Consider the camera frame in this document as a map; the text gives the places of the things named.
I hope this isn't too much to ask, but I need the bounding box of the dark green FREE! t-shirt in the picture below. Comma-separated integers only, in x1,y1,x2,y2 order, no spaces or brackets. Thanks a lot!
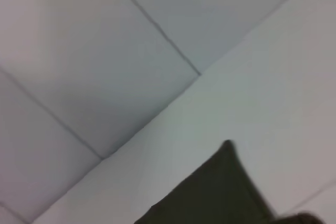
133,139,328,224

